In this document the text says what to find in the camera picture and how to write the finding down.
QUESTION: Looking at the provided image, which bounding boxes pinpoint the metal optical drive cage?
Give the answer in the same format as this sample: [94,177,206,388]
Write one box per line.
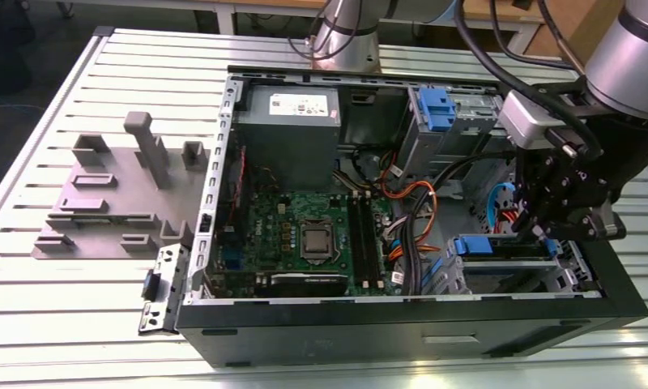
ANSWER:
[397,83,521,182]

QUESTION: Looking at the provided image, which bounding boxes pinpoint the blue plastic drive latch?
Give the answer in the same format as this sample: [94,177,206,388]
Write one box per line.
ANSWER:
[418,87,459,133]

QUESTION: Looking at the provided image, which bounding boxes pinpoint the black RAM slot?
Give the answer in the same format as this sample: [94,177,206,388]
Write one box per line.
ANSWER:
[361,190,386,289]
[347,190,373,289]

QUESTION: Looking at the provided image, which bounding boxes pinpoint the brown wooden cabinet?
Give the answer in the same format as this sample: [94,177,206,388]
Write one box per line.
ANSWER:
[523,0,629,74]

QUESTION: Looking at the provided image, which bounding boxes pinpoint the silver CPU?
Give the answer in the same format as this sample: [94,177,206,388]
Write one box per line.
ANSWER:
[302,227,334,254]

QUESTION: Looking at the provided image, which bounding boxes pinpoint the black CPU socket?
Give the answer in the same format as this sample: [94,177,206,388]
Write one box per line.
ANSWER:
[298,218,341,267]

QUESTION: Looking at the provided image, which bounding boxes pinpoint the black PC case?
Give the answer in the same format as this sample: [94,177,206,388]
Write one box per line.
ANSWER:
[175,63,648,369]

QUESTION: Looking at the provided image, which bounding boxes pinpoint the grey power supply unit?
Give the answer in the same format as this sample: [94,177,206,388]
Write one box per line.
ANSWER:
[231,83,345,194]

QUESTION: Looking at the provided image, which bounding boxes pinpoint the black graphics card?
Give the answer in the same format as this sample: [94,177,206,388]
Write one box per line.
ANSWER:
[268,271,353,300]

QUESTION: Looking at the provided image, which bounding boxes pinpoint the green motherboard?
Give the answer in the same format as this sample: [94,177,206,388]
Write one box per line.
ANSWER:
[208,190,407,297]

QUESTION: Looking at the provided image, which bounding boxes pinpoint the blue VGA port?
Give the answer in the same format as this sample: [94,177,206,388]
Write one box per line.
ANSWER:
[142,269,163,301]

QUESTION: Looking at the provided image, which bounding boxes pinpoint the grey parts rack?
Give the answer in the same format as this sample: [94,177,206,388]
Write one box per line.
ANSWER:
[30,111,216,263]

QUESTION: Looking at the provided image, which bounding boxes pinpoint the blue data wire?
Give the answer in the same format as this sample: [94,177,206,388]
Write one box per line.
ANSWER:
[486,182,521,235]

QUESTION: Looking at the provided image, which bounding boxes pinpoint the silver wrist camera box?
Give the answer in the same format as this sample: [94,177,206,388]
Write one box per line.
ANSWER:
[495,89,569,152]

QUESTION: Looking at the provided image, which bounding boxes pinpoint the orange wire bundle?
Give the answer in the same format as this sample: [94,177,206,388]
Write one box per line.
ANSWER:
[381,150,441,263]

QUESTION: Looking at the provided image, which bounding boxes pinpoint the black cable bundle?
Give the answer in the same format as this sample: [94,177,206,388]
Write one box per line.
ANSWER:
[398,150,521,295]

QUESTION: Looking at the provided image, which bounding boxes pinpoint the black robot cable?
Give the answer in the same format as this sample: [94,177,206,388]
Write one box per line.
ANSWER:
[453,0,606,158]

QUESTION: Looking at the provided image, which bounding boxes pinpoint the wooden desk white frame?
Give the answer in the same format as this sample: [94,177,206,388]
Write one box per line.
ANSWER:
[458,0,553,56]

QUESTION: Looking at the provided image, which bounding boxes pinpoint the thin red wire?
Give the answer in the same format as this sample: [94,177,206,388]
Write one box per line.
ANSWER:
[226,143,248,234]

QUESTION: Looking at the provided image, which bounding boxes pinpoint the grey metal hinged bracket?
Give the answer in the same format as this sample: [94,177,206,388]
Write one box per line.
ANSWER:
[139,242,195,336]

